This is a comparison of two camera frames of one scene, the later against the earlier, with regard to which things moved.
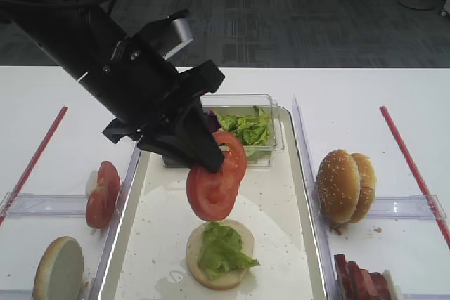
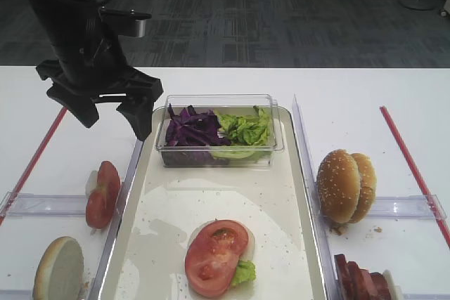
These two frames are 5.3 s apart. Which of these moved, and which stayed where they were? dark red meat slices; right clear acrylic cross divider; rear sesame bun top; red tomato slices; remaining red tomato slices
Moved: red tomato slices
Stayed: remaining red tomato slices; dark red meat slices; rear sesame bun top; right clear acrylic cross divider
